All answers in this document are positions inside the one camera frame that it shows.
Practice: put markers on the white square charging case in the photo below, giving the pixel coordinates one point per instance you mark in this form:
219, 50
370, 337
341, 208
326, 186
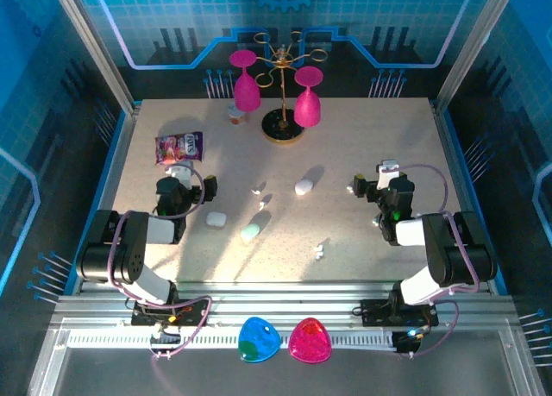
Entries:
216, 219

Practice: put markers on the white oval charging case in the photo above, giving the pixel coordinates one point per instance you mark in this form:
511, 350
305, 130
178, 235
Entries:
303, 187

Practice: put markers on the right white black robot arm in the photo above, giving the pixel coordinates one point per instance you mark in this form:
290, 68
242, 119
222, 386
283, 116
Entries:
453, 253

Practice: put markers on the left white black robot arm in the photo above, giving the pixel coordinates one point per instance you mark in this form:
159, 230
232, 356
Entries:
129, 249

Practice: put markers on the purple candy bag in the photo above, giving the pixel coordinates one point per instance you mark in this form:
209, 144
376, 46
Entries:
179, 148

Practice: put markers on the pink wine glass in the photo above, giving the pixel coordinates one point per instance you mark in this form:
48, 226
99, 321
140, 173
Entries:
246, 92
307, 109

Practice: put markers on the gold glass rack black base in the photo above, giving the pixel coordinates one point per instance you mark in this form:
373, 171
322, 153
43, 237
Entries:
282, 130

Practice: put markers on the blue triangular plate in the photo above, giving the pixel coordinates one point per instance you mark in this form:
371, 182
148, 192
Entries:
259, 340

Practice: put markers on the pink triangular plate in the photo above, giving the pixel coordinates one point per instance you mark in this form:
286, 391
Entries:
309, 341

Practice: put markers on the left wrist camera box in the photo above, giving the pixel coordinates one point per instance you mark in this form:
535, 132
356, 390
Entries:
181, 174

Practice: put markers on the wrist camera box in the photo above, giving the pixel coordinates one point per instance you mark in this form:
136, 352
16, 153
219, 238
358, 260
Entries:
181, 174
387, 174

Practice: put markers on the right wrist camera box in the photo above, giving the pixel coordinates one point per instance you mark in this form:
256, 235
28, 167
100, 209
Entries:
387, 174

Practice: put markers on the aluminium table side rail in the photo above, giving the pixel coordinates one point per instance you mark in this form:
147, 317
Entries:
453, 163
118, 163

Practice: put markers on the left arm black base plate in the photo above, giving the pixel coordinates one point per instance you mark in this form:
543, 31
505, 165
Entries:
196, 310

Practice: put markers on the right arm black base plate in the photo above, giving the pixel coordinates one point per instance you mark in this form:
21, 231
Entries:
375, 312

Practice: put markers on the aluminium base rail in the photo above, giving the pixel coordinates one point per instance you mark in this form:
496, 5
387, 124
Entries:
280, 301

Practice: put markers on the aluminium frame post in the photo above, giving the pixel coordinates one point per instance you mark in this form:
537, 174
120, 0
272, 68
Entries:
97, 46
470, 46

